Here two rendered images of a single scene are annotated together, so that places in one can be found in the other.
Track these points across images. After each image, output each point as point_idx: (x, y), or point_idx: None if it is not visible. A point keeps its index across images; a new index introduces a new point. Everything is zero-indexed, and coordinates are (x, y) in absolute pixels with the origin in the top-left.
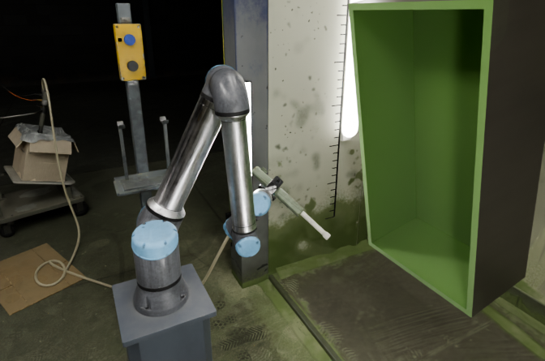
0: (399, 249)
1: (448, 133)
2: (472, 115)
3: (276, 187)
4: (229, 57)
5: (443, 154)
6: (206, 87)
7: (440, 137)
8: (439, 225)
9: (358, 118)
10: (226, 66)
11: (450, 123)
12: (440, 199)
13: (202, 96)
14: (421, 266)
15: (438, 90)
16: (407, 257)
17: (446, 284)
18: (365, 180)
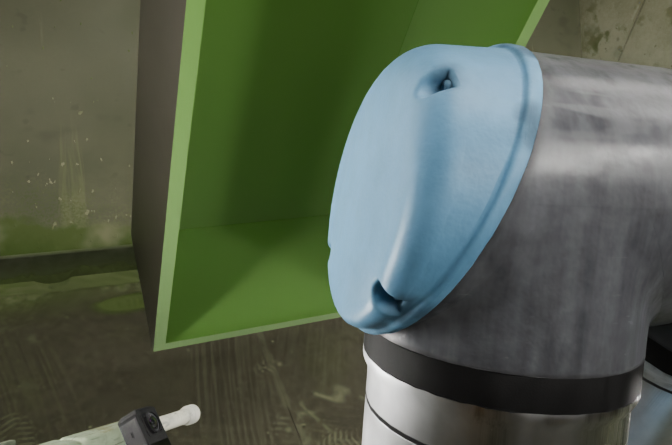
0: (204, 309)
1: (236, 41)
2: None
3: (168, 444)
4: None
5: (217, 88)
6: (637, 310)
7: (215, 54)
8: (191, 222)
9: (179, 78)
10: (615, 63)
11: (245, 19)
12: (201, 174)
13: (627, 406)
14: (265, 304)
15: None
16: (233, 310)
17: (318, 296)
18: (174, 228)
